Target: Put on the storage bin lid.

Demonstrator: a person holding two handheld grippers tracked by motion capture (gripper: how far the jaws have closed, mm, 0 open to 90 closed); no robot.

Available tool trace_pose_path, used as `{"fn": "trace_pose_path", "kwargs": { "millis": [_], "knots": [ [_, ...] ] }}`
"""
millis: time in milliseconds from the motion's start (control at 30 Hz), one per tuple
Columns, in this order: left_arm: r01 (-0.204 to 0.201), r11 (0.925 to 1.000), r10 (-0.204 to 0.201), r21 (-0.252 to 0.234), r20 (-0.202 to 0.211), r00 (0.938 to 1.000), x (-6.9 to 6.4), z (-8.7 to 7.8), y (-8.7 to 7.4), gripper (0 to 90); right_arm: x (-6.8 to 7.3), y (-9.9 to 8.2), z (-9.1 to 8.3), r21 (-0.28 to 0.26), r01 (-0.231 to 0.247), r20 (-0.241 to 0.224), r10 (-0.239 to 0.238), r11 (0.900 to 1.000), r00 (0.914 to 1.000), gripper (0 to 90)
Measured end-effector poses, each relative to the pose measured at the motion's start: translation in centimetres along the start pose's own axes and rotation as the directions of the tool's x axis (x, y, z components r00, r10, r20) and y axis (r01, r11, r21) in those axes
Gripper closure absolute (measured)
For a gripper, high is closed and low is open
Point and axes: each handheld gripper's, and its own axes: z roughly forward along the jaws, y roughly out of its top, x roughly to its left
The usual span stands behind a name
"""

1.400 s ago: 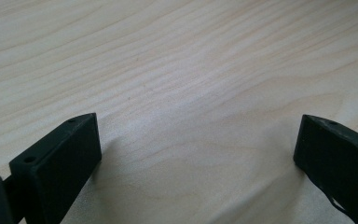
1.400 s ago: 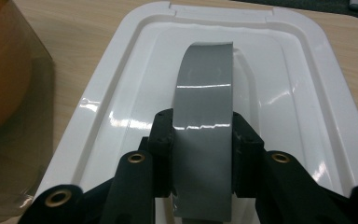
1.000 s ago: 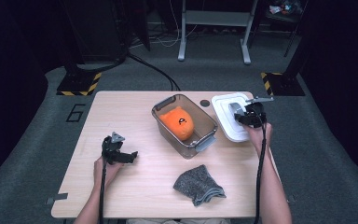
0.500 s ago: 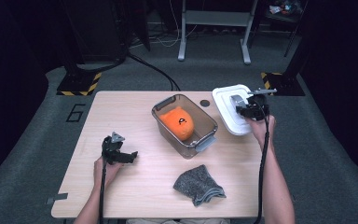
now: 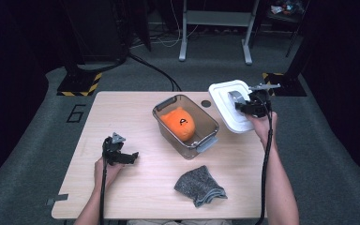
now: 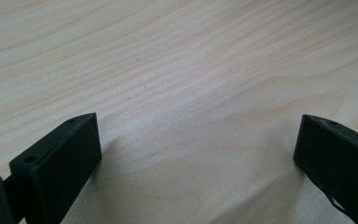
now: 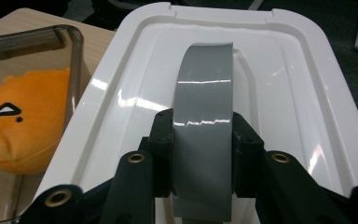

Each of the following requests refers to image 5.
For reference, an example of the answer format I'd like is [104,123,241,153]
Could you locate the orange plush toy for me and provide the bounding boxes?
[159,106,197,143]

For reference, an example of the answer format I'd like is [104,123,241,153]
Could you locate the colourful clutter on dark shelf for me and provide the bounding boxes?
[270,0,306,17]

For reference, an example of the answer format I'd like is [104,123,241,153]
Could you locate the white lid with grey handle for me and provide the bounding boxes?
[208,79,265,134]

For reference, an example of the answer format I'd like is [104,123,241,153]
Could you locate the black stand base striped edge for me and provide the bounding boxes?
[56,70,103,98]
[262,72,308,98]

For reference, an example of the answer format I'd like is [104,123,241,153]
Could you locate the grey clear storage box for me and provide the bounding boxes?
[151,94,220,160]

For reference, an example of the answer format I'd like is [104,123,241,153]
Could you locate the white floor cable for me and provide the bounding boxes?
[156,0,201,49]

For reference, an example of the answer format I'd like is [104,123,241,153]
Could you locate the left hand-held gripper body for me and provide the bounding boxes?
[102,131,128,166]

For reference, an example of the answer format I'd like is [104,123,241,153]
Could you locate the black cabinet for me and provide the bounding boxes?
[65,0,129,63]

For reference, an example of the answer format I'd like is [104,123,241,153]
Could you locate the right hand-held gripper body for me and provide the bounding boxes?
[247,82,281,119]

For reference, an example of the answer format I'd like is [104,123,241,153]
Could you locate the person's left hand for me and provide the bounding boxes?
[93,156,125,192]

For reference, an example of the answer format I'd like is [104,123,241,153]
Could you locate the left hand-held gripper black cable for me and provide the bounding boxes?
[98,143,109,225]

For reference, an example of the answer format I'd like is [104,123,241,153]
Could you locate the thick black looped floor cable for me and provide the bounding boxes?
[74,52,129,73]

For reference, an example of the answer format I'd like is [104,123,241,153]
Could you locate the black floor cable bundle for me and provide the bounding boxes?
[127,53,183,92]

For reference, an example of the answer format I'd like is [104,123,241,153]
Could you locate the person's right hand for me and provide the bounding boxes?
[247,111,278,148]

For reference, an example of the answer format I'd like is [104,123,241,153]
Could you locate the white desk frame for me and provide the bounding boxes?
[178,0,261,66]

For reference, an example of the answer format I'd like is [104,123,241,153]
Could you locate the right hand-held gripper black cable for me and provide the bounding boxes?
[255,93,275,225]

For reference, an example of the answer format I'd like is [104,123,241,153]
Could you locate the grey cloth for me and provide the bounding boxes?
[173,165,228,209]

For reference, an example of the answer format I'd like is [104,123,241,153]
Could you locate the grey tape strip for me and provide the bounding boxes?
[46,193,69,206]

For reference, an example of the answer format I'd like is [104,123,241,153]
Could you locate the hand-held gripper black cable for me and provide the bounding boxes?
[98,143,109,225]
[255,93,275,225]

